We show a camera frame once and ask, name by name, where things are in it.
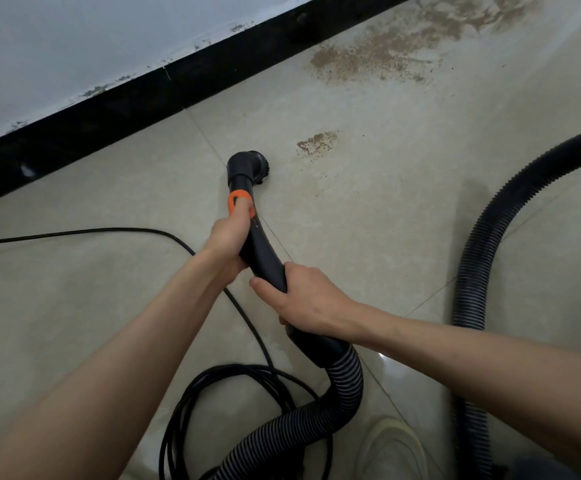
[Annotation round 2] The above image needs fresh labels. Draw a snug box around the black baseboard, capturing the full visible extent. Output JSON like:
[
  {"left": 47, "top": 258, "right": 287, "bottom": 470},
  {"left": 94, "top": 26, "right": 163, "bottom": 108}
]
[{"left": 0, "top": 0, "right": 416, "bottom": 211}]

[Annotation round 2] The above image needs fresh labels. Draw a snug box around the black power cord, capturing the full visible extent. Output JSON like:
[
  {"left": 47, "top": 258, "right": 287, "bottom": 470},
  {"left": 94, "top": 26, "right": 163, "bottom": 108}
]
[{"left": 0, "top": 227, "right": 334, "bottom": 480}]

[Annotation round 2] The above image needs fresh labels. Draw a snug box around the person's left forearm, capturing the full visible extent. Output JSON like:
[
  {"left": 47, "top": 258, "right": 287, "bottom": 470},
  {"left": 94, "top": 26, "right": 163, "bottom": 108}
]
[{"left": 0, "top": 252, "right": 227, "bottom": 480}]

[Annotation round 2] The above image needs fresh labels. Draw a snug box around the person's right forearm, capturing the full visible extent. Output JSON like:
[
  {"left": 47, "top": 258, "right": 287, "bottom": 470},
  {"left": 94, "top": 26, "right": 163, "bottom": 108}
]
[{"left": 358, "top": 304, "right": 581, "bottom": 471}]

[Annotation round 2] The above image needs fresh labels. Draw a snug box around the brown dirt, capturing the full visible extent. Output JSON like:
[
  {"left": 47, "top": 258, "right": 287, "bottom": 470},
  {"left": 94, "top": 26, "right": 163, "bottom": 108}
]
[{"left": 295, "top": 0, "right": 546, "bottom": 163}]

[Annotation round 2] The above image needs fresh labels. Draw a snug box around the person's right shoe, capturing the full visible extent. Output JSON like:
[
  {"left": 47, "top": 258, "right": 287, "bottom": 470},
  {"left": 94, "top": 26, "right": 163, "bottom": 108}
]
[{"left": 355, "top": 417, "right": 429, "bottom": 480}]

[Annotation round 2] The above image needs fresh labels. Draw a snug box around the person's right hand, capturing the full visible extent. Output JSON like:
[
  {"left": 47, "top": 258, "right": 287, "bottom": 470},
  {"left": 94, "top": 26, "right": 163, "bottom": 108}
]
[{"left": 249, "top": 262, "right": 371, "bottom": 343}]

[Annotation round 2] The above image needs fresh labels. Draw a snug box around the black ribbed vacuum hose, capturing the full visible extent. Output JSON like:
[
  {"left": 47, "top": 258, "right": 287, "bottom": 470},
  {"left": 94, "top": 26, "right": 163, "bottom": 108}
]
[{"left": 208, "top": 122, "right": 581, "bottom": 480}]

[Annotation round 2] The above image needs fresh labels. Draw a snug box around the person's left hand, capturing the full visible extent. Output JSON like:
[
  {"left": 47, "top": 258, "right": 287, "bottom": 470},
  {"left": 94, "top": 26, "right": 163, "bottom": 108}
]
[{"left": 201, "top": 197, "right": 255, "bottom": 288}]

